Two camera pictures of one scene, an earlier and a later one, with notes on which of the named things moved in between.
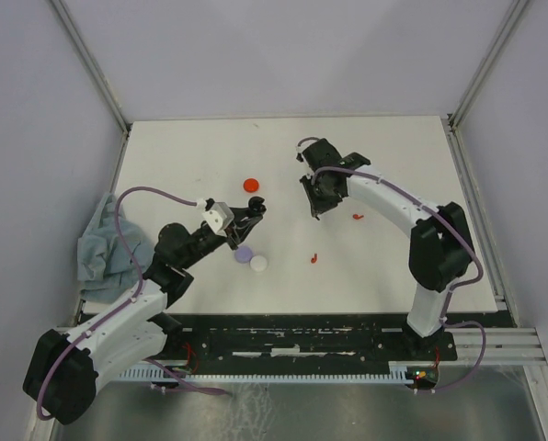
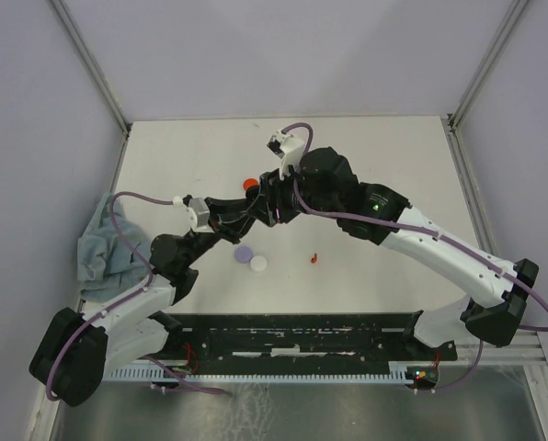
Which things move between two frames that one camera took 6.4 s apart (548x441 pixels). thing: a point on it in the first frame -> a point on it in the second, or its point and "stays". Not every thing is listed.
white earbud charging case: (258, 263) stays
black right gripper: (318, 207) -> (272, 196)
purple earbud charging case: (243, 254) stays
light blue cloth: (107, 272) stays
